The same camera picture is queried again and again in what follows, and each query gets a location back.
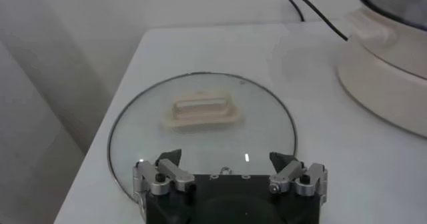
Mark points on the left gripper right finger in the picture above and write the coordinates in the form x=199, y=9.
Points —
x=290, y=175

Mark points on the white electric cooker base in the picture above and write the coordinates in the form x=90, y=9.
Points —
x=383, y=88

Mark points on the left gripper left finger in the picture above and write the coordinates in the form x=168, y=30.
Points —
x=173, y=175

